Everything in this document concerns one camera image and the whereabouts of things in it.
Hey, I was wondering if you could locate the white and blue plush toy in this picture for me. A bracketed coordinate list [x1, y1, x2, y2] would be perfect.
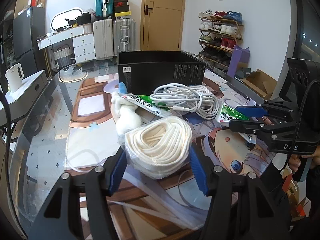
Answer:
[111, 82, 143, 135]

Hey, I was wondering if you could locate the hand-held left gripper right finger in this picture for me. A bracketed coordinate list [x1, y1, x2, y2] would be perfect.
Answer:
[189, 146, 292, 240]

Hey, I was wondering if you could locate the white cable bundle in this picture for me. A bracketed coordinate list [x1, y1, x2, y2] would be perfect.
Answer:
[149, 83, 220, 120]

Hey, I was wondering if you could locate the green and white snack packet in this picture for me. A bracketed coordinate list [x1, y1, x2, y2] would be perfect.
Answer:
[215, 104, 258, 145]
[120, 93, 180, 118]

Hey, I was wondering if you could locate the white electric kettle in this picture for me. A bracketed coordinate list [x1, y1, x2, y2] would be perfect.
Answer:
[5, 63, 25, 92]

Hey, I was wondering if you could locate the wooden door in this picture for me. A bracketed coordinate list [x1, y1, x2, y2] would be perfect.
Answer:
[140, 0, 187, 52]

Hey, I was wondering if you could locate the grey side cabinet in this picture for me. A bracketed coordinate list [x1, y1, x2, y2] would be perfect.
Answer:
[0, 69, 49, 128]

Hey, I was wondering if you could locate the person's right hand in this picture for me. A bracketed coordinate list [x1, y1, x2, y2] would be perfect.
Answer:
[287, 146, 320, 174]

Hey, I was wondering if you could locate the black bag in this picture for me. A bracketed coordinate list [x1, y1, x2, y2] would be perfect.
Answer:
[76, 12, 92, 26]

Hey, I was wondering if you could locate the purple rolled mat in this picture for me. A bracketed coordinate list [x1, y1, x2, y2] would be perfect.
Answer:
[227, 45, 250, 78]

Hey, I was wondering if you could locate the dark green box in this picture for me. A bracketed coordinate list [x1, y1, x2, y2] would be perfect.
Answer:
[236, 67, 253, 79]

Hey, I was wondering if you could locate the beige suitcase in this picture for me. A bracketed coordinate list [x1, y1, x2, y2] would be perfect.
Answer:
[93, 19, 114, 61]

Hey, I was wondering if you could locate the printed cartoon desk mat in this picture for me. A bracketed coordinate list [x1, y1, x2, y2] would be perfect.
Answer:
[65, 70, 278, 240]

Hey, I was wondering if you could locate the yellow and black shoe box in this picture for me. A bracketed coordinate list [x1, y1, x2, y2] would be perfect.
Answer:
[114, 11, 132, 20]

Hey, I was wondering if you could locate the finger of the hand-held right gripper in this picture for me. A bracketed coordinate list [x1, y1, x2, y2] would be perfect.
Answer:
[234, 100, 295, 120]
[229, 119, 299, 143]

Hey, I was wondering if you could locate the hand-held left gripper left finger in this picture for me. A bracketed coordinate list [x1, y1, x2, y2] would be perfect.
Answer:
[29, 149, 128, 240]

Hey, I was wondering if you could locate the white vanity desk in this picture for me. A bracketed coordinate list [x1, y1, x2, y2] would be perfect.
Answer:
[37, 23, 96, 64]

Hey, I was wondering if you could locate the silver suitcase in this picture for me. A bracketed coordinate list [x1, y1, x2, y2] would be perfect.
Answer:
[113, 19, 136, 57]

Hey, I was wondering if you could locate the black cardboard box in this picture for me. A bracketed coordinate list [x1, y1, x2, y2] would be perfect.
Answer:
[117, 51, 207, 96]

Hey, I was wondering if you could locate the open brown cardboard box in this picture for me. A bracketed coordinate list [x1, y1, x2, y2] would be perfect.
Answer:
[241, 69, 278, 100]

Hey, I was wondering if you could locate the teal suitcase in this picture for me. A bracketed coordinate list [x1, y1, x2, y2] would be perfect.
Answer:
[95, 0, 115, 19]

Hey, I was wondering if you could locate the bagged white rope coil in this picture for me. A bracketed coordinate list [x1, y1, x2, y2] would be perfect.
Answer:
[119, 116, 192, 180]

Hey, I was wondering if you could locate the wicker basket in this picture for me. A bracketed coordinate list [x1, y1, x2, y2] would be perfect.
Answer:
[53, 44, 75, 68]

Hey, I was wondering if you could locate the black refrigerator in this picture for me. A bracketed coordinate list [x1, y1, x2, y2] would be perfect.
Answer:
[12, 6, 47, 73]

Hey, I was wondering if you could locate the oval white-framed mirror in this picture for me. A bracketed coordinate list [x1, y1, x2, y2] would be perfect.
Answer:
[51, 7, 84, 30]

